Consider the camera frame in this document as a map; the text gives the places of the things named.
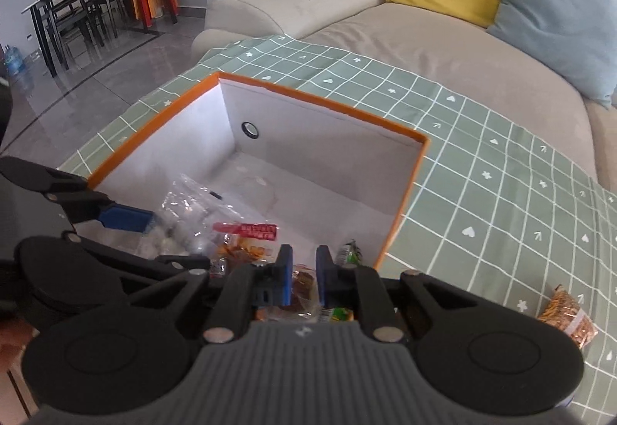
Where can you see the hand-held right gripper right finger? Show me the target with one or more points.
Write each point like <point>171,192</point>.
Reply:
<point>323,275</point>

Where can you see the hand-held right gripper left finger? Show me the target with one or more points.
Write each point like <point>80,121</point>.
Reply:
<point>287,273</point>

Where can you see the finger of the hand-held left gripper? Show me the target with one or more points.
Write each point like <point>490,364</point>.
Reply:
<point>144,261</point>
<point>127,218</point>

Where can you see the clear mixed snack packet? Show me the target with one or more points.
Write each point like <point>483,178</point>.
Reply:
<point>303,285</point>

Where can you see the red dried meat packet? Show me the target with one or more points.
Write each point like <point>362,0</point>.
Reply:
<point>246,251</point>

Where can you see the clear packet of white balls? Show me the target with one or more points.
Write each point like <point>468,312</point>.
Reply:
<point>188,213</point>

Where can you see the orange cardboard box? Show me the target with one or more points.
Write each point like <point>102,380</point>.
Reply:
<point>313,155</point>

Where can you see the green checked tablecloth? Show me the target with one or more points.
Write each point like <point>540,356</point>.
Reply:
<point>482,213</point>

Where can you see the blue water bottle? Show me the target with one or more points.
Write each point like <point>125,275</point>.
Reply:
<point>14,61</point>

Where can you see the black dining table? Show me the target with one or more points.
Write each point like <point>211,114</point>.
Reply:
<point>30,9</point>

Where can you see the beige sofa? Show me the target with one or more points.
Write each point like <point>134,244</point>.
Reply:
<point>434,58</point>

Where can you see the orange crunchy snack packet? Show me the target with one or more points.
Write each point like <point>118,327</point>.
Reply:
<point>566,314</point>

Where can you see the light blue pillow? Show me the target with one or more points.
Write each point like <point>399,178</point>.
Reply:
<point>554,20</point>

